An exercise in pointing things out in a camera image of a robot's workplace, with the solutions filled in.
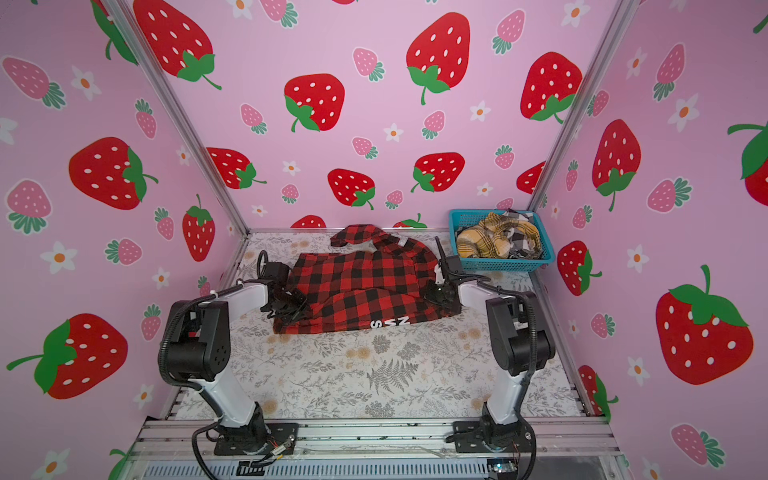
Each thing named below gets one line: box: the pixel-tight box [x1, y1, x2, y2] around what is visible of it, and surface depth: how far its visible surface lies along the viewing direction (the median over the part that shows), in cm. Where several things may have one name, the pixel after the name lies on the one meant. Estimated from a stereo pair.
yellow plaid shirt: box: [457, 212, 542, 259], surface depth 106 cm
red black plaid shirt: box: [274, 224, 452, 334], surface depth 106 cm
